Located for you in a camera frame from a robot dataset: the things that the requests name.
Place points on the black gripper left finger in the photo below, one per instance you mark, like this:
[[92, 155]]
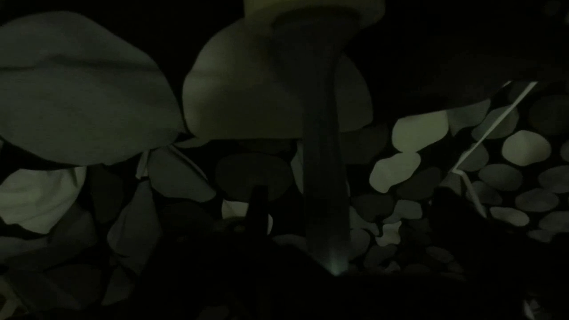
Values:
[[258, 237]]

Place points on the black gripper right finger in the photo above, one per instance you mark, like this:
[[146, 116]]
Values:
[[467, 237]]

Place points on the black big-dotted bedsheet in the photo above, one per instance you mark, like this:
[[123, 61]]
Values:
[[89, 89]]

